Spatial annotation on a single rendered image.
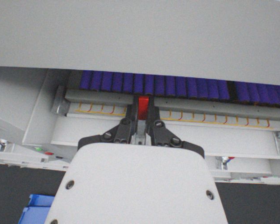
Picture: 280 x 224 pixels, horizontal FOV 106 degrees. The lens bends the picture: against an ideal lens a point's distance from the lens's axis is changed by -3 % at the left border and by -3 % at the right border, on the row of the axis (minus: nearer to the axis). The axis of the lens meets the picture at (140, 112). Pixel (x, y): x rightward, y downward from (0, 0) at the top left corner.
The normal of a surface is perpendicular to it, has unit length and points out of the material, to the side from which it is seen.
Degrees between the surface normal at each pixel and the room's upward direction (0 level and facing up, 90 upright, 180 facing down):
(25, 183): 0
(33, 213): 28
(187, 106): 17
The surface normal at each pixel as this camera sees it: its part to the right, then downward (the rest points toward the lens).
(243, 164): 0.01, -0.29
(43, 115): 1.00, 0.07
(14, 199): 0.04, -0.55
